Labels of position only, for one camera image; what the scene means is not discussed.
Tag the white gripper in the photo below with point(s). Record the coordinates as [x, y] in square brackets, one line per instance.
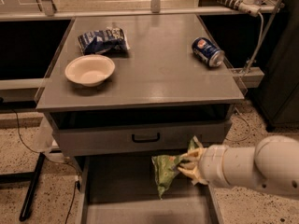
[210, 166]

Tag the green jalapeno chip bag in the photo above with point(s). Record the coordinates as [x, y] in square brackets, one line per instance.
[166, 167]

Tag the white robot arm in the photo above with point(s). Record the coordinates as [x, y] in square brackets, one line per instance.
[271, 166]

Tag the grey top drawer front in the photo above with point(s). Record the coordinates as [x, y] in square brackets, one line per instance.
[86, 142]

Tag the open grey middle drawer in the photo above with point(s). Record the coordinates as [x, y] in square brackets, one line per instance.
[121, 189]

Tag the grey drawer cabinet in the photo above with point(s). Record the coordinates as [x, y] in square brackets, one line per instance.
[157, 81]

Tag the blue chip bag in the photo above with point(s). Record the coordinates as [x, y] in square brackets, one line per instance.
[102, 41]

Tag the blue soda can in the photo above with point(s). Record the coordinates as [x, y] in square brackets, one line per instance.
[207, 52]

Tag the white paper bowl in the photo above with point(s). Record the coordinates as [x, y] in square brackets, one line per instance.
[89, 70]

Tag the black metal table leg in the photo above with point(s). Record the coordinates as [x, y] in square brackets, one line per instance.
[30, 177]

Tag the white power strip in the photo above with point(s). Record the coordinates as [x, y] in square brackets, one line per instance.
[245, 6]

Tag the black drawer handle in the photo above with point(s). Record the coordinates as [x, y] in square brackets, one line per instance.
[140, 138]

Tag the metal frame rail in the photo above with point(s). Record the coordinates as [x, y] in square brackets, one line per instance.
[206, 11]

